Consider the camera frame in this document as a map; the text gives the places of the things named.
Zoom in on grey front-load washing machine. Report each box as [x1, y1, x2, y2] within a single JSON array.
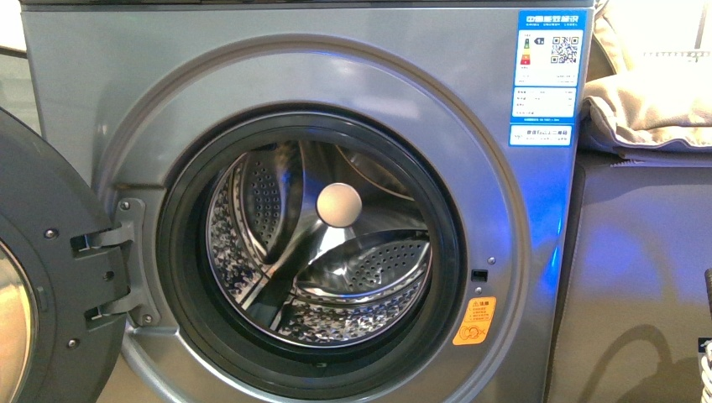
[[20, 1, 594, 402]]

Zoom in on round washing machine door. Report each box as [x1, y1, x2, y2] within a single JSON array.
[[1, 112, 128, 402]]

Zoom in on orange warning sticker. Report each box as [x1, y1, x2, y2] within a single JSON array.
[[453, 296, 497, 346]]

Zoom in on blue energy label sticker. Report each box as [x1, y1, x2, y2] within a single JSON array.
[[509, 8, 588, 147]]

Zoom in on grey cabinet beside washer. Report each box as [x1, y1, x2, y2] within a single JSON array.
[[545, 152, 711, 402]]

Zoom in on beige folded cloth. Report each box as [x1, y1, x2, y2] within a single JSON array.
[[578, 1, 711, 154]]

